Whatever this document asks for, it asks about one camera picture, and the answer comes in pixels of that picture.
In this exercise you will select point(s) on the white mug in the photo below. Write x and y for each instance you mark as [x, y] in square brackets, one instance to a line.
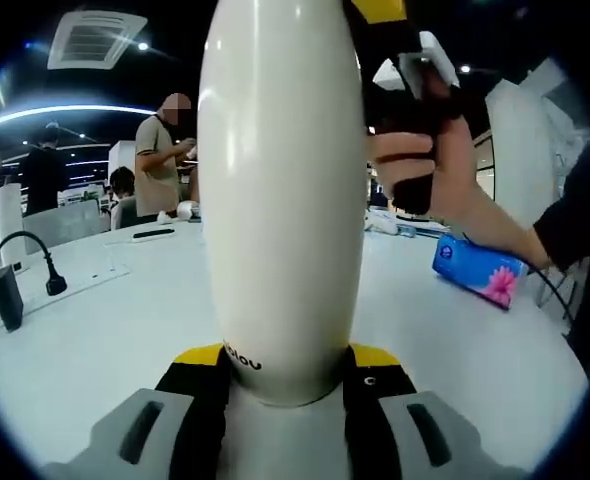
[187, 210]

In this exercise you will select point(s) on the black power adapter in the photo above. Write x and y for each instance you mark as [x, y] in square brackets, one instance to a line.
[6, 300]

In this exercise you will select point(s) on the black phone on table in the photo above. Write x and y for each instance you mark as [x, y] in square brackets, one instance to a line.
[153, 234]

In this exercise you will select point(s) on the person's right hand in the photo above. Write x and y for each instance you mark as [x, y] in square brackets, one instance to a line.
[455, 170]

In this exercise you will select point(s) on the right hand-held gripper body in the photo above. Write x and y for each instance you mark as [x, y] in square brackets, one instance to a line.
[415, 90]

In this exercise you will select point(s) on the blue tissue pack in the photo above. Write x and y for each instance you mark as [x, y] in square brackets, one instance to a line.
[470, 267]

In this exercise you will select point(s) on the grey desk partition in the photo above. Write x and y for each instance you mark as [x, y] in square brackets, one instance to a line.
[65, 222]

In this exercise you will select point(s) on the white water cup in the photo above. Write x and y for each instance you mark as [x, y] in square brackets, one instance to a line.
[282, 210]

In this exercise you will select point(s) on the white cylindrical appliance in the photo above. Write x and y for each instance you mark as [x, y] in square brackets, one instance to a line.
[10, 225]

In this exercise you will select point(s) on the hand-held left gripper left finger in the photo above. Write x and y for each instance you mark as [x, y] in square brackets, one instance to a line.
[125, 430]

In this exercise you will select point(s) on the white power strip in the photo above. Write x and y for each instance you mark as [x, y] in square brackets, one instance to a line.
[95, 277]

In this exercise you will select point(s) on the white pillar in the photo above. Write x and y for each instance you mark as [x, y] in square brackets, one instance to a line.
[520, 140]

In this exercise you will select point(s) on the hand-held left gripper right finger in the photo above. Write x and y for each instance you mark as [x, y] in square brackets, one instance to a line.
[450, 430]

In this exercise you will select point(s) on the ceiling air conditioner vent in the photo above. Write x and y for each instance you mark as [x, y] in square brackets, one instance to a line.
[97, 40]

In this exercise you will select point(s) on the white table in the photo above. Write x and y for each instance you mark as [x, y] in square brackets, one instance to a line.
[100, 375]

